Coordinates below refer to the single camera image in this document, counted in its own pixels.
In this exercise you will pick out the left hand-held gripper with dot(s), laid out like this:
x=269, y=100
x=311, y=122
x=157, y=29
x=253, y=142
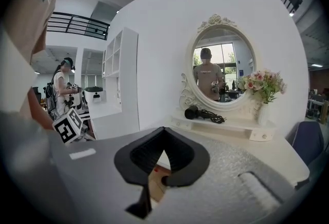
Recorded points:
x=66, y=126

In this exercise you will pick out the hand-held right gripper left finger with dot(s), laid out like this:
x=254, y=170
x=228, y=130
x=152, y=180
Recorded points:
x=123, y=164

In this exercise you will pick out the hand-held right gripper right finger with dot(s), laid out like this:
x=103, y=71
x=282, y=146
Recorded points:
x=198, y=164

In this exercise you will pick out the person's left forearm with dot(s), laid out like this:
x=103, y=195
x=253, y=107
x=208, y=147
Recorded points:
x=38, y=112

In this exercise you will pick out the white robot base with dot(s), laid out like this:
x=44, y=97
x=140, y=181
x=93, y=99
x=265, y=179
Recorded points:
x=93, y=92

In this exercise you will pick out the white dressing table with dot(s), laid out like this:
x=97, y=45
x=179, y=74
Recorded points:
x=270, y=146

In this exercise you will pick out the black hair dryer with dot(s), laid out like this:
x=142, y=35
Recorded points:
x=191, y=112

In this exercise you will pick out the white shelf desk unit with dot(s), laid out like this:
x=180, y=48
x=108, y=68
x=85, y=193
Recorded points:
x=129, y=76

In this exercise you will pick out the white ribbed vase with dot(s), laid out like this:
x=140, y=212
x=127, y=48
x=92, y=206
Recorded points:
x=262, y=115

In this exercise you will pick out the long black balcony railing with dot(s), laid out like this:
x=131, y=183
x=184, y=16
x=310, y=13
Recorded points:
x=106, y=31

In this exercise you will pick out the white oval mirror stand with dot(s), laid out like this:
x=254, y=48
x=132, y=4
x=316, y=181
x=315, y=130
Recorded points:
x=223, y=63

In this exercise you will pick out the pink flower bouquet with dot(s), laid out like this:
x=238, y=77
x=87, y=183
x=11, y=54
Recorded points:
x=264, y=81

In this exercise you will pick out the blue chair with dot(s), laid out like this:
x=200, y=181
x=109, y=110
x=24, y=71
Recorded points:
x=306, y=140

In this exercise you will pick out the person's beige t-shirt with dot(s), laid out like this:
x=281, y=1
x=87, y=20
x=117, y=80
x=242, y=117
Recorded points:
x=30, y=12

